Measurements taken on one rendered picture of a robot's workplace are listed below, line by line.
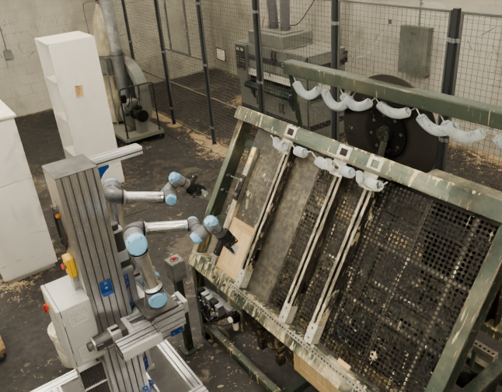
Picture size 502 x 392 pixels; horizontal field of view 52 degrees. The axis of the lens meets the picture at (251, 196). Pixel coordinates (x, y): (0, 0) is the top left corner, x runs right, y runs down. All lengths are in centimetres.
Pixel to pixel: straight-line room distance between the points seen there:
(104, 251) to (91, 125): 408
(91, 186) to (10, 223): 271
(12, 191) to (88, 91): 207
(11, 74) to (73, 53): 452
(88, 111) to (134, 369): 411
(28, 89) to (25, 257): 610
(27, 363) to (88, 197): 224
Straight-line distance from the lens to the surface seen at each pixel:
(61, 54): 693
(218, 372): 439
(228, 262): 387
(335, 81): 378
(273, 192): 353
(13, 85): 1143
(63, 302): 340
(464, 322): 275
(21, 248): 586
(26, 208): 568
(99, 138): 730
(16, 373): 495
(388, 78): 354
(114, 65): 908
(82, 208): 311
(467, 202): 272
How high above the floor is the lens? 320
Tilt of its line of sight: 28 degrees down
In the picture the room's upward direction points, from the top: 5 degrees counter-clockwise
